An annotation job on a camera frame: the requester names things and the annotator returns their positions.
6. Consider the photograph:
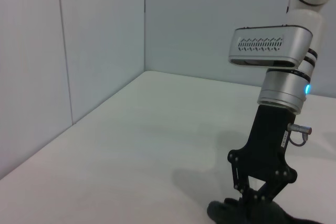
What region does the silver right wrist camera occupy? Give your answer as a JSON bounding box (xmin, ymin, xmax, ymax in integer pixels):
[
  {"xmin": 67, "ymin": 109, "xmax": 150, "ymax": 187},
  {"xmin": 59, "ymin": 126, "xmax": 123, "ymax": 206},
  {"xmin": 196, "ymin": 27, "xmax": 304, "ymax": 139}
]
[{"xmin": 227, "ymin": 25, "xmax": 314, "ymax": 69}]

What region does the dark blue rag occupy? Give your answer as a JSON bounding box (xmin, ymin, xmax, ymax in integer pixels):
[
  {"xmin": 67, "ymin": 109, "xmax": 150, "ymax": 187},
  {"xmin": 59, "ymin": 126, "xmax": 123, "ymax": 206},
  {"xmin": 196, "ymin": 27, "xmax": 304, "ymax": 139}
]
[{"xmin": 206, "ymin": 197, "xmax": 336, "ymax": 224}]

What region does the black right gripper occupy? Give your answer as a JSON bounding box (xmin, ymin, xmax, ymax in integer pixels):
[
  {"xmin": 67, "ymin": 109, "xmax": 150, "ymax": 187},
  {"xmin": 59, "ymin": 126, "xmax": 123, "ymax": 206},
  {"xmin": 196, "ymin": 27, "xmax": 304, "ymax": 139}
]
[{"xmin": 227, "ymin": 104, "xmax": 299, "ymax": 205}]

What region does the right gripper cable with plug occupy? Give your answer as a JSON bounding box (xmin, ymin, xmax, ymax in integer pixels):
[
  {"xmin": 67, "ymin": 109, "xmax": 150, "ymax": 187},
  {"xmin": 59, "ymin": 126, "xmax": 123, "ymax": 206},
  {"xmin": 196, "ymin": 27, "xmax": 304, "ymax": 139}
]
[{"xmin": 285, "ymin": 122, "xmax": 313, "ymax": 147}]

